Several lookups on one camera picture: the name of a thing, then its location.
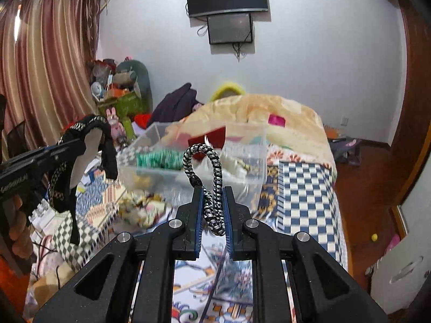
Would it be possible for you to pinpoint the black strap garment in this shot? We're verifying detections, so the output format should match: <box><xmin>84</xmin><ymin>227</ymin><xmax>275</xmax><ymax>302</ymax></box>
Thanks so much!
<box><xmin>47</xmin><ymin>114</ymin><xmax>118</xmax><ymax>245</ymax></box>

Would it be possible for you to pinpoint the floral yellow scrunchie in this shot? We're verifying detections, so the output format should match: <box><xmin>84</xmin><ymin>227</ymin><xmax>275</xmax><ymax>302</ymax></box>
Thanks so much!
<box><xmin>118</xmin><ymin>191</ymin><xmax>167</xmax><ymax>229</ymax></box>

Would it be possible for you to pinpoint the black white braided cord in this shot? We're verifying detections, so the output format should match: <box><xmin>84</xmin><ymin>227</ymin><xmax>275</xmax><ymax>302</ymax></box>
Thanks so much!
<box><xmin>182</xmin><ymin>143</ymin><xmax>227</xmax><ymax>237</ymax></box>

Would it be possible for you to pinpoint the person's left hand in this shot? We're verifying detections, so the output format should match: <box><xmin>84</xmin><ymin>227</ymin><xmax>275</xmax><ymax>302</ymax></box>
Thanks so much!
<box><xmin>9</xmin><ymin>195</ymin><xmax>33</xmax><ymax>259</ymax></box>

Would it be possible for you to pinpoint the white wardrobe sliding door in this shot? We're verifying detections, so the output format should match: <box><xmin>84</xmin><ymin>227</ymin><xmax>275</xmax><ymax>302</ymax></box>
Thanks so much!
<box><xmin>370</xmin><ymin>162</ymin><xmax>431</xmax><ymax>314</ymax></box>

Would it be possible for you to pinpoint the colourful patchwork bed sheet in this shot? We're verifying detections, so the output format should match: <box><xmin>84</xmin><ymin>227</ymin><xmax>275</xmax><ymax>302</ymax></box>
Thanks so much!
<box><xmin>30</xmin><ymin>147</ymin><xmax>349</xmax><ymax>323</ymax></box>

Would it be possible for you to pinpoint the pink rabbit figure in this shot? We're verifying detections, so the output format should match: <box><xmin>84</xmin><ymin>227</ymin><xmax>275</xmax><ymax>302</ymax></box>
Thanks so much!
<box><xmin>106</xmin><ymin>107</ymin><xmax>126</xmax><ymax>140</ymax></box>

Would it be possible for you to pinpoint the green bottle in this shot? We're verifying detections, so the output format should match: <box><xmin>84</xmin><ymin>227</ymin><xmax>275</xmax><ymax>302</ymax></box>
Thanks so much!
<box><xmin>122</xmin><ymin>117</ymin><xmax>136</xmax><ymax>142</ymax></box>

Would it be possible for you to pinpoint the green storage box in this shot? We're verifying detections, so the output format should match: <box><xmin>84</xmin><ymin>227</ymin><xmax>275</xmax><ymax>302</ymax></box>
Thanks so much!
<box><xmin>97</xmin><ymin>92</ymin><xmax>148</xmax><ymax>120</ymax></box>

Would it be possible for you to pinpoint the clear plastic storage bin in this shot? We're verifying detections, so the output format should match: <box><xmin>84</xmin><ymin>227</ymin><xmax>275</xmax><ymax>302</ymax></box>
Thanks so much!
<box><xmin>117</xmin><ymin>122</ymin><xmax>269</xmax><ymax>209</ymax></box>

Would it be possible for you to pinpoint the red cushion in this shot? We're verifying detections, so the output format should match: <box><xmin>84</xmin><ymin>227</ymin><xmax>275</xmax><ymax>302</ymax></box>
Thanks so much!
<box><xmin>134</xmin><ymin>113</ymin><xmax>151</xmax><ymax>129</ymax></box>

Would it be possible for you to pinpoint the green knitted cloth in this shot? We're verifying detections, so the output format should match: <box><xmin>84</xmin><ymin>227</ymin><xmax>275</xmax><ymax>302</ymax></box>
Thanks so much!
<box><xmin>136</xmin><ymin>149</ymin><xmax>183</xmax><ymax>171</ymax></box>

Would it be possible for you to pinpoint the striped brown curtain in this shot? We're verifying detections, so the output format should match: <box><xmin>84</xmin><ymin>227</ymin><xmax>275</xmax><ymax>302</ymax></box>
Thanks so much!
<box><xmin>1</xmin><ymin>0</ymin><xmax>101</xmax><ymax>149</ymax></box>

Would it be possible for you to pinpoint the grey green plush toy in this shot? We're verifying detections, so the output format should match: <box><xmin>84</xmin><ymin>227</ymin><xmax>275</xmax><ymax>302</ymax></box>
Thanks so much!
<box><xmin>113</xmin><ymin>60</ymin><xmax>154</xmax><ymax>112</ymax></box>

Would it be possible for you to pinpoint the brown wooden door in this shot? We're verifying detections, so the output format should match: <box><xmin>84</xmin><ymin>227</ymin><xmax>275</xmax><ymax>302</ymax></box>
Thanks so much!
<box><xmin>392</xmin><ymin>0</ymin><xmax>430</xmax><ymax>206</ymax></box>

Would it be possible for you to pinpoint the yellow floral blanket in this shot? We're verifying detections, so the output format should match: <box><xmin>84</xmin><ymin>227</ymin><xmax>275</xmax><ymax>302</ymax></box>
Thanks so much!
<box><xmin>166</xmin><ymin>94</ymin><xmax>338</xmax><ymax>183</ymax></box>

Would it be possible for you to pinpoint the dark purple jacket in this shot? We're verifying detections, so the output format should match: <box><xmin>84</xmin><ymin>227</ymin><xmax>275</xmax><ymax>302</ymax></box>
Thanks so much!
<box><xmin>148</xmin><ymin>82</ymin><xmax>203</xmax><ymax>126</ymax></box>

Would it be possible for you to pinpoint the red velvet pouch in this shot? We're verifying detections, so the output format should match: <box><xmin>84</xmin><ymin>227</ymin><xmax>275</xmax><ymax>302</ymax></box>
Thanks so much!
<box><xmin>188</xmin><ymin>126</ymin><xmax>226</xmax><ymax>149</ymax></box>

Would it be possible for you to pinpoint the yellow fuzzy curved pillow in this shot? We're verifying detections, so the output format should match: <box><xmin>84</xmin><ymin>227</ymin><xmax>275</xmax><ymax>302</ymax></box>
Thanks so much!
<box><xmin>210</xmin><ymin>82</ymin><xmax>246</xmax><ymax>102</ymax></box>

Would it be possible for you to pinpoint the small black wall monitor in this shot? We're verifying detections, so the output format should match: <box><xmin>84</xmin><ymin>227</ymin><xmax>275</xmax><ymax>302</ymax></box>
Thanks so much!
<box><xmin>207</xmin><ymin>13</ymin><xmax>253</xmax><ymax>44</ymax></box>

